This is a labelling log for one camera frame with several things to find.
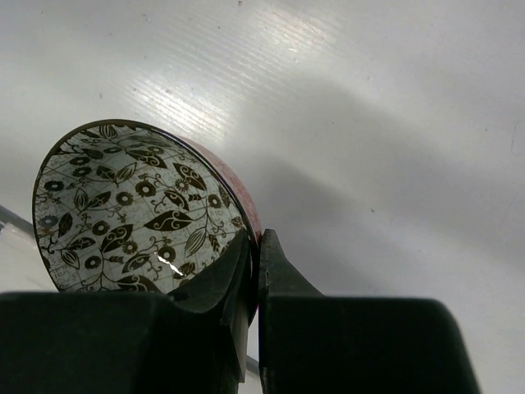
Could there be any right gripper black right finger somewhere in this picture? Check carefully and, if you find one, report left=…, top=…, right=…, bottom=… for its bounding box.
left=258, top=230, right=480, bottom=393

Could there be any black mounting rail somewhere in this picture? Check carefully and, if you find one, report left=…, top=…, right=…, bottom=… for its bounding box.
left=0, top=205, right=34, bottom=236

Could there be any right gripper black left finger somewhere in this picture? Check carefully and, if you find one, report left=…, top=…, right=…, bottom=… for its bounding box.
left=1, top=231, right=250, bottom=393

